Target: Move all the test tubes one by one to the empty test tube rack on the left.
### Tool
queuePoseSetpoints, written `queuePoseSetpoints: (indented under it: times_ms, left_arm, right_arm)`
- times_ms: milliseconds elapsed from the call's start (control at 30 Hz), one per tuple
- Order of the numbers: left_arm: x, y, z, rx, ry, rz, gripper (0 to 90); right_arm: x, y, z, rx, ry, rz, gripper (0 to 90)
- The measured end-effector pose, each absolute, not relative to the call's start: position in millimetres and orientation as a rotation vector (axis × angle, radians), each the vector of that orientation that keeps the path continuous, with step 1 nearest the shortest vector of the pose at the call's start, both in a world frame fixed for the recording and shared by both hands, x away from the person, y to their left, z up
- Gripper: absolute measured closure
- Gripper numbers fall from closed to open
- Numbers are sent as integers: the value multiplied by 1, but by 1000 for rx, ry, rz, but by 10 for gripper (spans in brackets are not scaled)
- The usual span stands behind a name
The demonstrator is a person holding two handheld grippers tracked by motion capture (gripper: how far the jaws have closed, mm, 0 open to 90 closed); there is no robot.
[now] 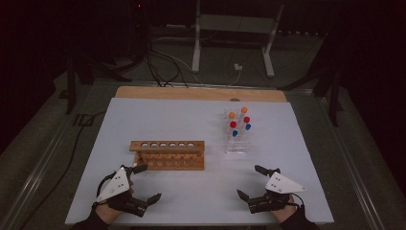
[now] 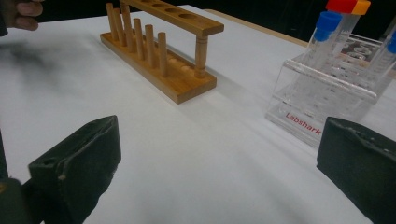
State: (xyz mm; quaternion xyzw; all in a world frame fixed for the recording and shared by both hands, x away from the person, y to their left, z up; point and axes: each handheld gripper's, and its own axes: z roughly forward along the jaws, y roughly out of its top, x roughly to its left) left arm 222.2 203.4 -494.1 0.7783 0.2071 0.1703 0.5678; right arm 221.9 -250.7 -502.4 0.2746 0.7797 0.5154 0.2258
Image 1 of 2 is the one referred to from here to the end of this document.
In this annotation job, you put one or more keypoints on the white metal stand frame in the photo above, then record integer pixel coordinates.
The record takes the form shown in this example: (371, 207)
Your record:
(195, 48)

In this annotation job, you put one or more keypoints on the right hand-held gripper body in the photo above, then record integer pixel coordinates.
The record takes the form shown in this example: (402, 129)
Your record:
(282, 185)

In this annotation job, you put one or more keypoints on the clear plastic test tube rack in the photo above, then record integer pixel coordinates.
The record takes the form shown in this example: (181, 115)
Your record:
(237, 147)

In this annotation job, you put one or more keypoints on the person's left hand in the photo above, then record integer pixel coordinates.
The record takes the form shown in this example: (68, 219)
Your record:
(107, 213)

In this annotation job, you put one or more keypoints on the metal floor rail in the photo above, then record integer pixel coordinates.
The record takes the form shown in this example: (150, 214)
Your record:
(35, 179)
(351, 166)

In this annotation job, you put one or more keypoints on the red-capped test tube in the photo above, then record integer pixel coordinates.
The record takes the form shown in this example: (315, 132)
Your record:
(246, 119)
(233, 124)

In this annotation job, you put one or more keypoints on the blue-capped test tube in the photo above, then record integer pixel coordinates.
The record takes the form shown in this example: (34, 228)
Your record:
(235, 133)
(248, 126)

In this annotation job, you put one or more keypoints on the orange-capped test tube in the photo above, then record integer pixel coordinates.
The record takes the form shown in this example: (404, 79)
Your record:
(231, 115)
(244, 110)

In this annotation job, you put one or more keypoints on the person's right hand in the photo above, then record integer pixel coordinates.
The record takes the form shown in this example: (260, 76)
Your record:
(284, 212)

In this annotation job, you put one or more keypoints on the wooden test tube rack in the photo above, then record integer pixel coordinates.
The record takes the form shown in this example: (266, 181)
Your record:
(135, 146)

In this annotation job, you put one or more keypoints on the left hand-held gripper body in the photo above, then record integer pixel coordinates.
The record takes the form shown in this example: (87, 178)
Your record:
(113, 188)

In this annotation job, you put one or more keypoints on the black metal stand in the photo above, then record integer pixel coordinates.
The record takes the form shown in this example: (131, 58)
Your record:
(334, 99)
(71, 86)

